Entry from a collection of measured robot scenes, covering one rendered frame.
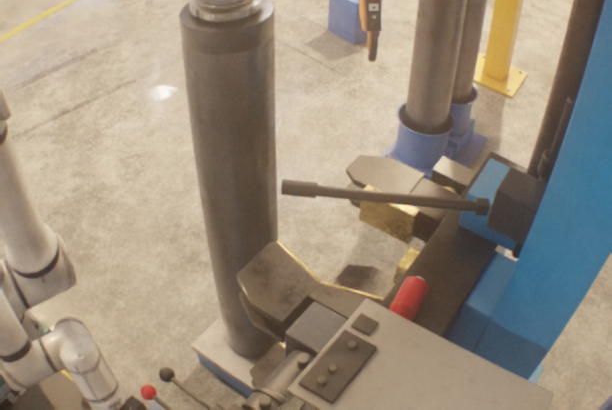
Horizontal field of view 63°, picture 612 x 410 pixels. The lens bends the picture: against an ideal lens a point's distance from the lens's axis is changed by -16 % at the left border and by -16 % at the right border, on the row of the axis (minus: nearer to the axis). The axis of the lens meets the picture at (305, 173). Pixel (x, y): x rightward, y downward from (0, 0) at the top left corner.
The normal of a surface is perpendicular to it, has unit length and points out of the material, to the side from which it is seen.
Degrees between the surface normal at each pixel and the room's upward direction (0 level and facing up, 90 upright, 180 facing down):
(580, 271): 90
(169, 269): 0
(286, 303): 0
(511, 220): 90
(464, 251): 0
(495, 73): 90
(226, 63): 90
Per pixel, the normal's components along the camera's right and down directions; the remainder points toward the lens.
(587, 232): -0.59, 0.54
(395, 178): 0.02, -0.74
